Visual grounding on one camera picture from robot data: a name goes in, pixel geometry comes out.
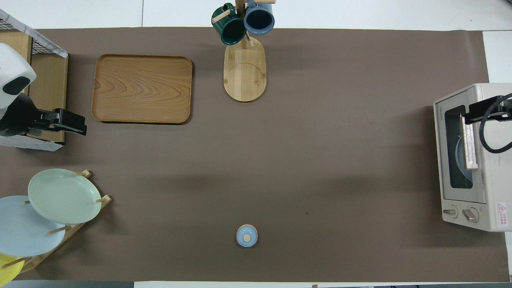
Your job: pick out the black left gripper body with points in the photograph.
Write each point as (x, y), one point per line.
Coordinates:
(18, 116)

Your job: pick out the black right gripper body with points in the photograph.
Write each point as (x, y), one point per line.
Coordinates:
(494, 108)

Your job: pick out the light blue plate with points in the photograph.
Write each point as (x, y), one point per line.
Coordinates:
(460, 160)
(24, 232)

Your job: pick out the beige toaster oven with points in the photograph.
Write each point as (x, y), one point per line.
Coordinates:
(498, 180)

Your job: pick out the beige oven knob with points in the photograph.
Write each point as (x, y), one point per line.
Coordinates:
(450, 212)
(470, 215)

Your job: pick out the wooden step shelf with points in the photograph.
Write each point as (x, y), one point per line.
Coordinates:
(48, 88)

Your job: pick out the pale green plate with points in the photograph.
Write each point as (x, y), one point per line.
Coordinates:
(64, 196)

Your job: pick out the wooden serving tray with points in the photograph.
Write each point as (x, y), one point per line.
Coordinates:
(142, 88)

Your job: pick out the wooden dish rack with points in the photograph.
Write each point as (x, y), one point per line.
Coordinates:
(76, 230)

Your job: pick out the yellow plate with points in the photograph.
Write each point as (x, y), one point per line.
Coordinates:
(8, 270)

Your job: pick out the brown table mat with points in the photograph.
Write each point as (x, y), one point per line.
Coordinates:
(320, 160)

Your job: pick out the wooden mug tree stand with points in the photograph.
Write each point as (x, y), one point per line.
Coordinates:
(244, 72)

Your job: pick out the dark green mug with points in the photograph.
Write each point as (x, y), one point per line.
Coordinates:
(231, 28)

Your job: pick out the small blue lid wooden knob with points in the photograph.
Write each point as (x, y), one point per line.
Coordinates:
(246, 236)

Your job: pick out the blue mug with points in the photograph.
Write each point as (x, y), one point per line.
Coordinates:
(259, 19)

